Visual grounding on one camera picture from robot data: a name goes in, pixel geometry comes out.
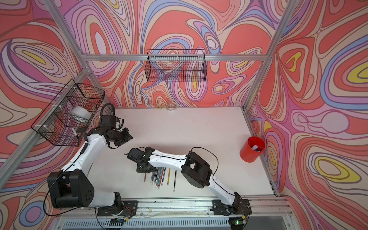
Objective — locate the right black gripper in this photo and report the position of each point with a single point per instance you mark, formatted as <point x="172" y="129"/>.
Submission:
<point x="139" y="169"/>

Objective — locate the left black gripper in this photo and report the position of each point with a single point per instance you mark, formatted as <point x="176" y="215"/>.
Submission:
<point x="127" y="136"/>

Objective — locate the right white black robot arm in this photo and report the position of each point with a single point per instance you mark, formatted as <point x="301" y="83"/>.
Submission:
<point x="197" y="172"/>

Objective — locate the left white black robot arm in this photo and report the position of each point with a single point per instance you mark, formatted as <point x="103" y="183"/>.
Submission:
<point x="70" y="187"/>

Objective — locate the bundle of coloured pencils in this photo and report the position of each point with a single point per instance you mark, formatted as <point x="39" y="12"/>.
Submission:
<point x="157" y="177"/>

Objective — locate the black pencil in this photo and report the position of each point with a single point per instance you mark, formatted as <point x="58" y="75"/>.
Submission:
<point x="175" y="178"/>

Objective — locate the white marker in basket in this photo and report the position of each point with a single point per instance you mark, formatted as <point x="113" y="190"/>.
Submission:
<point x="76" y="132"/>

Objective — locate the white tape roll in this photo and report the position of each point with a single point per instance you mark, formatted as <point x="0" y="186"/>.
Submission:
<point x="80" y="114"/>

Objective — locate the red plastic cup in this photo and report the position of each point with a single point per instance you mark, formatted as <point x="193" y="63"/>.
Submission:
<point x="252" y="149"/>

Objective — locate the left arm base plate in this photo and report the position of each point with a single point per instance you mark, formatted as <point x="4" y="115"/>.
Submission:
<point x="127" y="209"/>

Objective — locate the left wall wire basket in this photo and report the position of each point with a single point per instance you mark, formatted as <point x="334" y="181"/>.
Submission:
<point x="55" y="123"/>

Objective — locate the wall wire basket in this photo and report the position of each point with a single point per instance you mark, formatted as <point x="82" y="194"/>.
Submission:
<point x="176" y="65"/>
<point x="55" y="123"/>

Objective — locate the back wall wire basket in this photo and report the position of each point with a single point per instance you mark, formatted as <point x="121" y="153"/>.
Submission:
<point x="176" y="65"/>

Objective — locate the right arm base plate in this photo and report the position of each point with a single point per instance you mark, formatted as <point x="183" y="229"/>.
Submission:
<point x="243" y="208"/>

